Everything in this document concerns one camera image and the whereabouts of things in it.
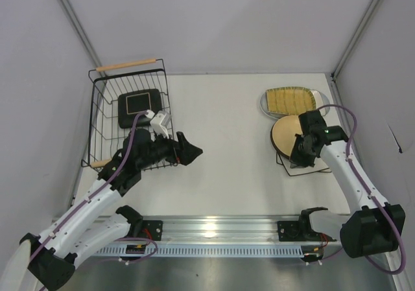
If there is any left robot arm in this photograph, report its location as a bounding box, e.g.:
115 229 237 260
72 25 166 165
22 128 203 290

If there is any woven fan-shaped plate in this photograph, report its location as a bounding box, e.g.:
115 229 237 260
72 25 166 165
265 87 316 115

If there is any black square dish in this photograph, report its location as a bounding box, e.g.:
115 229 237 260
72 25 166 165
117 89 162 129

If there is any dark blue round plate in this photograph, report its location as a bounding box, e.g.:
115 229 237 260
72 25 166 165
270 125 295 159

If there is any black wire dish rack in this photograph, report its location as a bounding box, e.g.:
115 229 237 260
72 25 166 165
82 58 171 172

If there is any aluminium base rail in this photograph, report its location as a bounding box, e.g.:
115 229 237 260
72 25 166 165
45 215 399 243

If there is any white slotted cable duct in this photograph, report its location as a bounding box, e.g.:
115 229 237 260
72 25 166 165
94 244 304 258

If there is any white square plate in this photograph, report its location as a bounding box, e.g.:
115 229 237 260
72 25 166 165
276 151 331 175
275 150 332 178

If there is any wooden plate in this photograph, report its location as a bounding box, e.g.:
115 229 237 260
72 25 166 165
271 115 302 156

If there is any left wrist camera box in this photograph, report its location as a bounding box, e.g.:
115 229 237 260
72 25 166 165
145 110 171 139

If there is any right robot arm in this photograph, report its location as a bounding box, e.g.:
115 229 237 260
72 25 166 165
290 110 405 258

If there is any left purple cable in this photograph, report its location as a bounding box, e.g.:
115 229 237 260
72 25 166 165
29 111 159 291

